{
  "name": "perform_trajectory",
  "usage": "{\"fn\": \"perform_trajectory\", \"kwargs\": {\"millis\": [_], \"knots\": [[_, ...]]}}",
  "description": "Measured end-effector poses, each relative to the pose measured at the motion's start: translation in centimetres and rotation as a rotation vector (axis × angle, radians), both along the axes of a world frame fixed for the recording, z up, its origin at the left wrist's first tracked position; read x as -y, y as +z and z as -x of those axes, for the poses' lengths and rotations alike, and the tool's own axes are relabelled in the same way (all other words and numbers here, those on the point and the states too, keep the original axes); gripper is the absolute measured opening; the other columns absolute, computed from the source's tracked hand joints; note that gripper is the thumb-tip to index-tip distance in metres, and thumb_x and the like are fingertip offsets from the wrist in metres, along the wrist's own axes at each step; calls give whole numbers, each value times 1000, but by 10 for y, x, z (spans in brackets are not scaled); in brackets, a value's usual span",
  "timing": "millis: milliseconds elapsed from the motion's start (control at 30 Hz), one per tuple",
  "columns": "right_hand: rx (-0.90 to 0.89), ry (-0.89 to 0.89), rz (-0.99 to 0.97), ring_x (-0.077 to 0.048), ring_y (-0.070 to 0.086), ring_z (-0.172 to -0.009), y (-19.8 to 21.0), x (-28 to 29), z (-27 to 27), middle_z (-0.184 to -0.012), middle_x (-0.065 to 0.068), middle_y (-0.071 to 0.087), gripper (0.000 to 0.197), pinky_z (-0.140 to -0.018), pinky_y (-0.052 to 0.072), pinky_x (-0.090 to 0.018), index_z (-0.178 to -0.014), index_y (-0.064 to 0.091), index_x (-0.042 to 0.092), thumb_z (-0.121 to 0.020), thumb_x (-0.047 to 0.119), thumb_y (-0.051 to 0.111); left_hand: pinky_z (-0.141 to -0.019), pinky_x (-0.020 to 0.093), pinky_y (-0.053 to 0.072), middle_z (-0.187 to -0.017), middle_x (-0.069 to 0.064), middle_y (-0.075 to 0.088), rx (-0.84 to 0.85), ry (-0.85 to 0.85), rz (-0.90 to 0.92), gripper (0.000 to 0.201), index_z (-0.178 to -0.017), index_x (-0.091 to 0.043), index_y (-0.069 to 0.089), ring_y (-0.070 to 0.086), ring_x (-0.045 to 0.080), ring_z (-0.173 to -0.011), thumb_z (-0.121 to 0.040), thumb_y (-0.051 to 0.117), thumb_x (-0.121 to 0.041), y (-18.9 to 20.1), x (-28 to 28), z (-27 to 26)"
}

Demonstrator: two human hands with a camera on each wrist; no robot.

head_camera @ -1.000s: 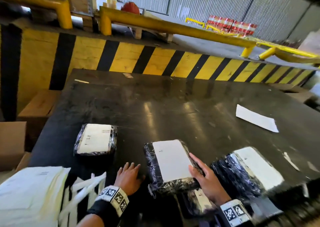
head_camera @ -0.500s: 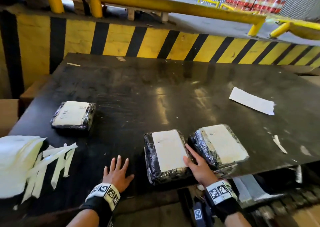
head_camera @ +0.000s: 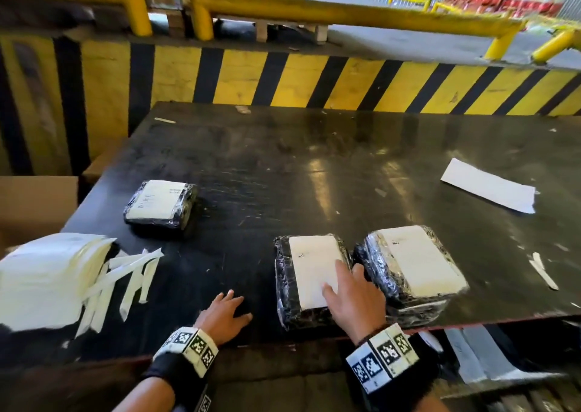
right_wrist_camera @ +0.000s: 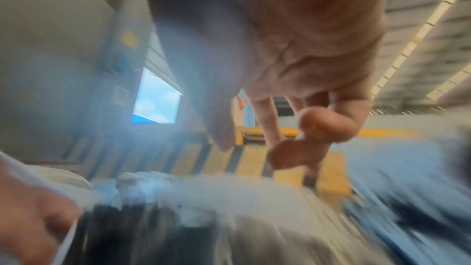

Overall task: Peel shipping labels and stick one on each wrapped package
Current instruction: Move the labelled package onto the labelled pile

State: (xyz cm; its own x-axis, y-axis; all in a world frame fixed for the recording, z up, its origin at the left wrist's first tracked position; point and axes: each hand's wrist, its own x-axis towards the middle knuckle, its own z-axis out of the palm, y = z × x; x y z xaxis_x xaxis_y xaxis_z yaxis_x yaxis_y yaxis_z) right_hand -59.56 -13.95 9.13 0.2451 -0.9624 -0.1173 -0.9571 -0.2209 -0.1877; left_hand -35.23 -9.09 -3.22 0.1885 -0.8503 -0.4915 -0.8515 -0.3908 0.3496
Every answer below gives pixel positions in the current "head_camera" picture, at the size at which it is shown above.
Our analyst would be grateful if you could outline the person's left hand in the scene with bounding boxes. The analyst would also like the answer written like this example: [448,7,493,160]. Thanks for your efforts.
[194,290,253,347]

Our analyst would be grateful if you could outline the yellow black striped barrier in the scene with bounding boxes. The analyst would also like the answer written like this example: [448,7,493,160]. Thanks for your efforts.
[0,34,581,176]

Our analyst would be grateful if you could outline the wooden pallet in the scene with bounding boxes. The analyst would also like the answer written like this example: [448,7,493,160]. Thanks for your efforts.
[154,7,189,38]

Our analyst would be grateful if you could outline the stack of white labels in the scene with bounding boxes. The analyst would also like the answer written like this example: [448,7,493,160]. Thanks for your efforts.
[0,233,118,333]

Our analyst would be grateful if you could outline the white table with wooden legs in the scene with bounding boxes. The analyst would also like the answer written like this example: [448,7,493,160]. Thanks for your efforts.
[254,0,330,46]

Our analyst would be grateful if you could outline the person's right hand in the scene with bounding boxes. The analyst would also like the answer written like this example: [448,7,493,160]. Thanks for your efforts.
[322,259,387,345]

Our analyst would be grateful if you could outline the white paper sheet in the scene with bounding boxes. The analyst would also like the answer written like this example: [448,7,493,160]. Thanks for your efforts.
[440,158,537,215]

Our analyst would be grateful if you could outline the person's left forearm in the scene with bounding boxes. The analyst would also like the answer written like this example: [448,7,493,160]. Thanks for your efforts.
[113,376,176,412]

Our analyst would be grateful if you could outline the black wristband with white markers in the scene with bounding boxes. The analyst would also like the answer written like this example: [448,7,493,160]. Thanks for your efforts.
[346,323,440,412]
[144,327,220,412]

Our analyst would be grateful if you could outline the stack black packets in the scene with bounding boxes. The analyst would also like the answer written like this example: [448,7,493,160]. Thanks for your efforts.
[123,180,199,232]

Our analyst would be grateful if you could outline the white backing paper strip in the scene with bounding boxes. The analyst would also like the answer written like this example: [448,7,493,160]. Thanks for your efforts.
[74,261,110,338]
[138,256,160,304]
[119,261,148,322]
[84,248,164,297]
[528,252,559,292]
[90,284,117,334]

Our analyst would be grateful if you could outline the small brown cardboard box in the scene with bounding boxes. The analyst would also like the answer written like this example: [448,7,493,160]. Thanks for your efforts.
[81,139,121,186]

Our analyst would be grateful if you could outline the open brown cardboard box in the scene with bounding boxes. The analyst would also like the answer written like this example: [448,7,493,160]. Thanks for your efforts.
[0,176,79,253]

